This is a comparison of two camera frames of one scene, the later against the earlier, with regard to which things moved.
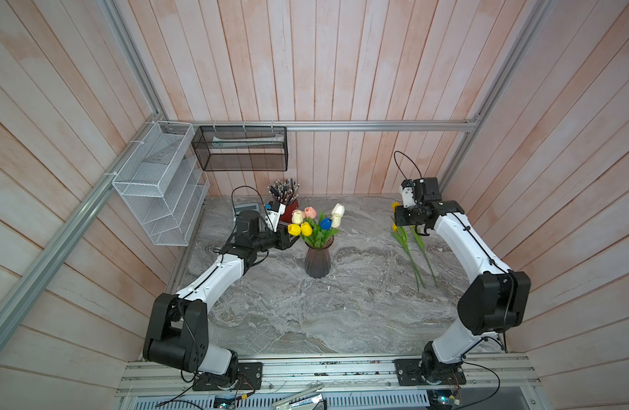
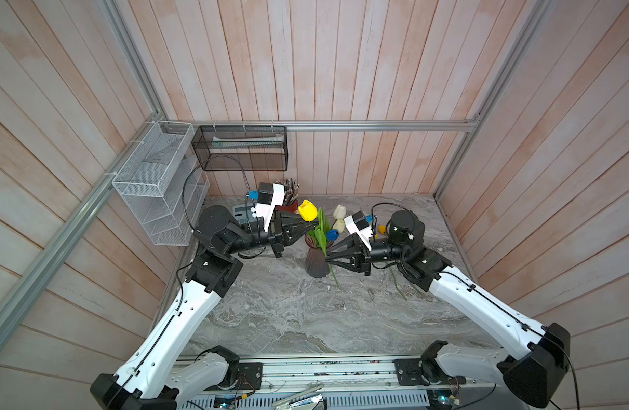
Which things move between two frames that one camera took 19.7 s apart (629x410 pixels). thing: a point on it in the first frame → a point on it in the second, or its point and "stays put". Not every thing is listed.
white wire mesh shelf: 163,182 stays put
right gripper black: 399,216 → 359,255
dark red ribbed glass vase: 317,260 stays put
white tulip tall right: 338,211 stays put
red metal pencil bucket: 287,216 stays put
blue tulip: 326,224 → 332,234
